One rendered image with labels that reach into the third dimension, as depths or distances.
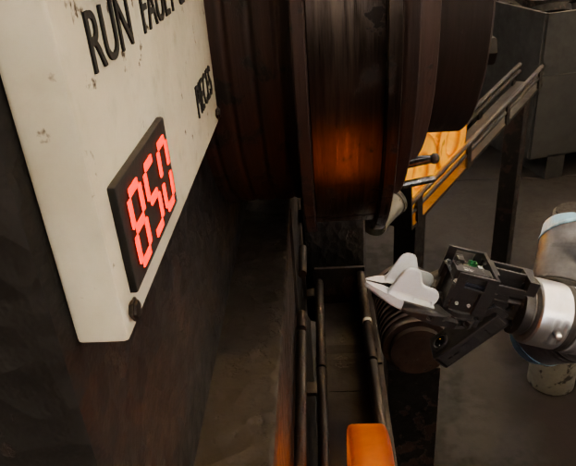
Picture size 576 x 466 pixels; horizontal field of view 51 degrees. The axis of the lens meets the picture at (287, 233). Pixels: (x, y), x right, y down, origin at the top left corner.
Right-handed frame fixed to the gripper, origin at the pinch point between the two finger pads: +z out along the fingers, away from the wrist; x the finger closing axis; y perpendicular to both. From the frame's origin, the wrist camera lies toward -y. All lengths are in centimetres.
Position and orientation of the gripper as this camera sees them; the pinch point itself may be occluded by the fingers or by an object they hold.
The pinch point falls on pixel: (373, 288)
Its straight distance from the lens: 80.9
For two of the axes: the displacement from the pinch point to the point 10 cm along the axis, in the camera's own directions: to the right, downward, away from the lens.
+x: -0.3, 4.8, -8.8
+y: 2.4, -8.5, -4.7
